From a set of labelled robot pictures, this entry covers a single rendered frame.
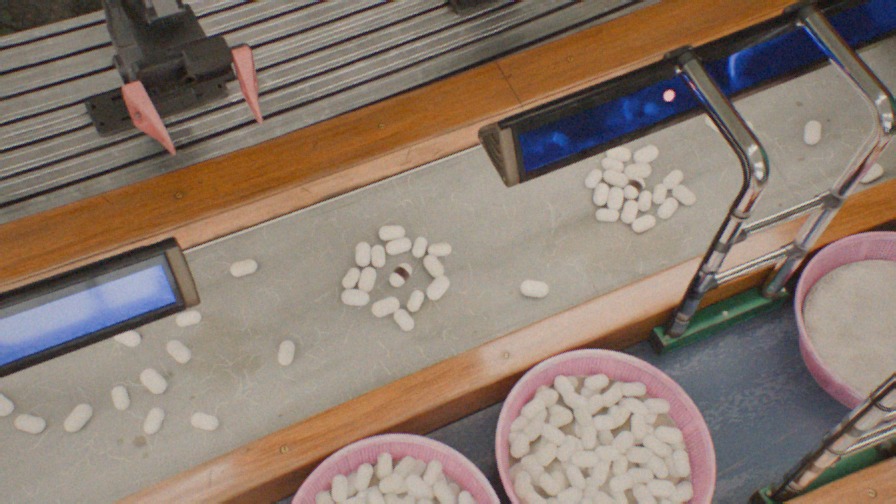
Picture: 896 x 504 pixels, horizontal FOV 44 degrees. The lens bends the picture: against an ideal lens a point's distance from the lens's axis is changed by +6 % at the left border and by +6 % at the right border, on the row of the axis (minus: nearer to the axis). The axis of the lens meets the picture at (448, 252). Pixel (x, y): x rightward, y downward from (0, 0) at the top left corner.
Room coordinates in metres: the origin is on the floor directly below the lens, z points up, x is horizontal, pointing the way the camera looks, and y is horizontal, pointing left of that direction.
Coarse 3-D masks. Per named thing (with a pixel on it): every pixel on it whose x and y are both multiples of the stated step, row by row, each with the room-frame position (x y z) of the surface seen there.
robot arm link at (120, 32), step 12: (108, 12) 0.98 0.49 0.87; (120, 12) 0.98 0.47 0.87; (108, 24) 0.98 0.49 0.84; (120, 24) 0.98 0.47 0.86; (120, 36) 0.97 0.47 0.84; (132, 36) 0.97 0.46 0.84; (120, 48) 0.95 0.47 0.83; (132, 48) 0.96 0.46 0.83; (132, 60) 0.95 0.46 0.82; (132, 72) 0.94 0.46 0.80
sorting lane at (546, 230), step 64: (832, 64) 1.12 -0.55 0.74; (704, 128) 0.99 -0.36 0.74; (768, 128) 0.99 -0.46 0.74; (832, 128) 1.00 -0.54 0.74; (384, 192) 0.82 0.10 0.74; (448, 192) 0.83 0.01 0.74; (512, 192) 0.84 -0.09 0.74; (576, 192) 0.85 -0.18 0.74; (704, 192) 0.87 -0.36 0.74; (768, 192) 0.88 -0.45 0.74; (192, 256) 0.69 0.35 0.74; (256, 256) 0.70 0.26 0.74; (320, 256) 0.71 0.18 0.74; (448, 256) 0.73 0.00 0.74; (512, 256) 0.74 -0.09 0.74; (576, 256) 0.75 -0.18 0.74; (640, 256) 0.76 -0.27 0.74; (256, 320) 0.60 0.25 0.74; (320, 320) 0.61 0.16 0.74; (384, 320) 0.62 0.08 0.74; (448, 320) 0.63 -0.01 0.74; (512, 320) 0.64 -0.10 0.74; (0, 384) 0.49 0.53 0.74; (64, 384) 0.50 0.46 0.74; (128, 384) 0.50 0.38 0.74; (192, 384) 0.51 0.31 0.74; (256, 384) 0.51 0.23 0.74; (320, 384) 0.52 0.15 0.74; (384, 384) 0.53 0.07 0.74; (0, 448) 0.41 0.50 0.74; (64, 448) 0.42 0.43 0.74; (128, 448) 0.42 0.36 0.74; (192, 448) 0.42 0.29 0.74
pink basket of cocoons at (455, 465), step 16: (352, 448) 0.43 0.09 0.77; (368, 448) 0.44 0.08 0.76; (384, 448) 0.44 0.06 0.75; (400, 448) 0.44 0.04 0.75; (416, 448) 0.44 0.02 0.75; (432, 448) 0.44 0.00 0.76; (448, 448) 0.44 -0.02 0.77; (320, 464) 0.41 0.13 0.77; (336, 464) 0.41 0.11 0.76; (352, 464) 0.42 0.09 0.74; (448, 464) 0.43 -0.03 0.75; (464, 464) 0.42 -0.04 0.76; (320, 480) 0.39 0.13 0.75; (464, 480) 0.41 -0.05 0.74; (480, 480) 0.41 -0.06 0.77; (304, 496) 0.37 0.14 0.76; (480, 496) 0.39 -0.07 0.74; (496, 496) 0.39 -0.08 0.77
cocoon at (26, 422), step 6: (24, 414) 0.45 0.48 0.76; (18, 420) 0.44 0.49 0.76; (24, 420) 0.44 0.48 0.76; (30, 420) 0.44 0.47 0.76; (36, 420) 0.44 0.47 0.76; (42, 420) 0.44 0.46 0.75; (18, 426) 0.44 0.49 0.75; (24, 426) 0.44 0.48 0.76; (30, 426) 0.44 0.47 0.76; (36, 426) 0.44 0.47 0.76; (42, 426) 0.44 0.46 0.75; (30, 432) 0.43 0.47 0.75; (36, 432) 0.43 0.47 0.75
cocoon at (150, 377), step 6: (144, 372) 0.51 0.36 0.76; (150, 372) 0.51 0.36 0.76; (156, 372) 0.51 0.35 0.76; (144, 378) 0.50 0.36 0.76; (150, 378) 0.50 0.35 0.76; (156, 378) 0.50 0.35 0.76; (162, 378) 0.51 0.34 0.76; (144, 384) 0.50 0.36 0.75; (150, 384) 0.50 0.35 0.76; (156, 384) 0.50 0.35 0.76; (162, 384) 0.50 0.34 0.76; (150, 390) 0.49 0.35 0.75; (156, 390) 0.49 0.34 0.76; (162, 390) 0.49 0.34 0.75
